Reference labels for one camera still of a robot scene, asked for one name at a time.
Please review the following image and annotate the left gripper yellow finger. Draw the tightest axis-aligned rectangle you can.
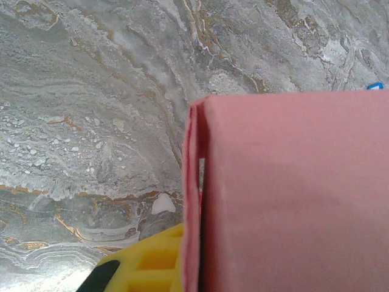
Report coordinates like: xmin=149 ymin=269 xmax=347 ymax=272
xmin=75 ymin=223 xmax=185 ymax=292

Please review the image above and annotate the pink paper box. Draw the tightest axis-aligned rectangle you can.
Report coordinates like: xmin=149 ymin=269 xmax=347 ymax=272
xmin=179 ymin=89 xmax=389 ymax=292

